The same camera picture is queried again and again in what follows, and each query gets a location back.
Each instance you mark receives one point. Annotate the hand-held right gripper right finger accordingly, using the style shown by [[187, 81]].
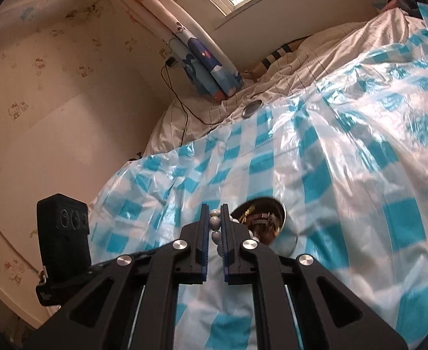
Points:
[[225, 233]]

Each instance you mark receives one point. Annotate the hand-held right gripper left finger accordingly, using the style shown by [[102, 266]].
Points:
[[205, 233]]

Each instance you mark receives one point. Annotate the round metal tin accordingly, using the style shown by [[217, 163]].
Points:
[[285, 238]]

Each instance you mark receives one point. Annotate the white board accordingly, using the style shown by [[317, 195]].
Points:
[[53, 146]]

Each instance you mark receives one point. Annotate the round metal lid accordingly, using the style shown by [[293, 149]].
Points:
[[252, 108]]

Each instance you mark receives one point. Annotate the blue white checkered plastic sheet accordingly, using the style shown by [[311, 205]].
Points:
[[345, 153]]

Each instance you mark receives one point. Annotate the black charger plug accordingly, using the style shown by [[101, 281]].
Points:
[[170, 62]]

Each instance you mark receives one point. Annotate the pink cartoon print curtain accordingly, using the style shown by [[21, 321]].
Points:
[[199, 54]]

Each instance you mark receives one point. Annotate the striped pillow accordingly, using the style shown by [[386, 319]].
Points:
[[272, 60]]

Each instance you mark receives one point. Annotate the white headboard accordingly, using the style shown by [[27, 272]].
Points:
[[290, 22]]

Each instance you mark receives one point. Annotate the translucent plastic box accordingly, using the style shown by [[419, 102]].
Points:
[[28, 14]]

